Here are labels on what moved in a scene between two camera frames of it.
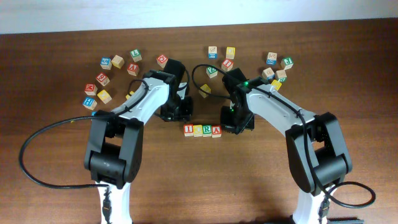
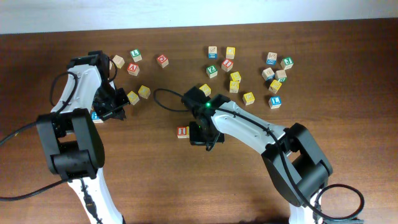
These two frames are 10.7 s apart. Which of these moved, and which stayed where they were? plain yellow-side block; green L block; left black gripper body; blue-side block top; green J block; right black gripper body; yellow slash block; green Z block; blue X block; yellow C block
Moved: right black gripper body; yellow C block; left black gripper body
Stayed: yellow slash block; plain yellow-side block; blue-side block top; green L block; green Z block; blue X block; green J block
